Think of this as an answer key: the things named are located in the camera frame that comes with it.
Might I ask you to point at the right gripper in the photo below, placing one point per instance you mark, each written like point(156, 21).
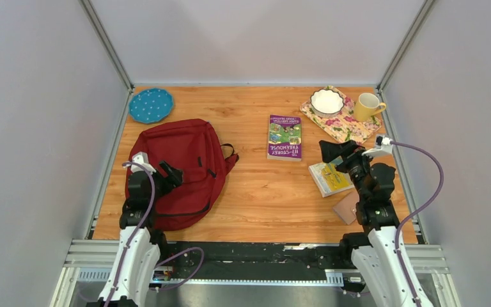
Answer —
point(330, 151)

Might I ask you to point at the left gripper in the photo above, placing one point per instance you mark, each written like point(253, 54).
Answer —
point(169, 183)

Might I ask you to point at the yellow paperback book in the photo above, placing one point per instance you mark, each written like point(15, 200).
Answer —
point(328, 180)

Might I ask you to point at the red student backpack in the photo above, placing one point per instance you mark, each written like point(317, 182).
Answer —
point(193, 147)

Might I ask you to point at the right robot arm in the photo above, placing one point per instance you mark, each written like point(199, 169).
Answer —
point(378, 251)

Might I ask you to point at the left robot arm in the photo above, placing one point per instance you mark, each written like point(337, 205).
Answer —
point(138, 250)

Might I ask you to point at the white scalloped bowl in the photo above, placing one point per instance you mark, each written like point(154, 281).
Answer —
point(326, 103)

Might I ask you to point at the yellow mug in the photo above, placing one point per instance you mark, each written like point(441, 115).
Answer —
point(368, 105)

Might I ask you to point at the purple treehouse book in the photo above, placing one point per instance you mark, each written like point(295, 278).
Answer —
point(284, 138)

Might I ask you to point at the blue polka dot plate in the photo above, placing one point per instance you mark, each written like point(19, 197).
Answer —
point(151, 105)

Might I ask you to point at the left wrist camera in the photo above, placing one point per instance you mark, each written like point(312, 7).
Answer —
point(139, 162)

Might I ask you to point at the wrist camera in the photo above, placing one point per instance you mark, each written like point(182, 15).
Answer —
point(383, 147)
point(139, 162)

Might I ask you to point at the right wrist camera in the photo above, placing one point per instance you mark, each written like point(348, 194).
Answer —
point(383, 147)

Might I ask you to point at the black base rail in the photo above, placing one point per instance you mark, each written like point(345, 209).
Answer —
point(256, 263)

